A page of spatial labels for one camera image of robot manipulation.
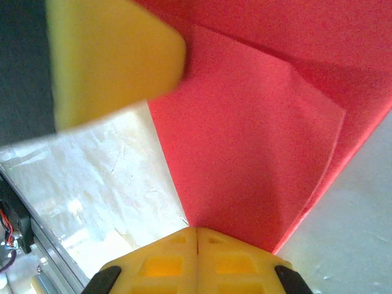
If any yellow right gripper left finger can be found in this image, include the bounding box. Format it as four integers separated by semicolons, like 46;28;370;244
81;227;198;294

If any long aluminium mounting rail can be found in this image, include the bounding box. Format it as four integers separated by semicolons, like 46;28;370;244
0;162;96;294

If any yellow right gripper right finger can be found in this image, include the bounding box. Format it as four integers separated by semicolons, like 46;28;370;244
195;227;313;294

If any red cloth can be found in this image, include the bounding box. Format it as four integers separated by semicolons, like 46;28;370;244
134;0;392;257

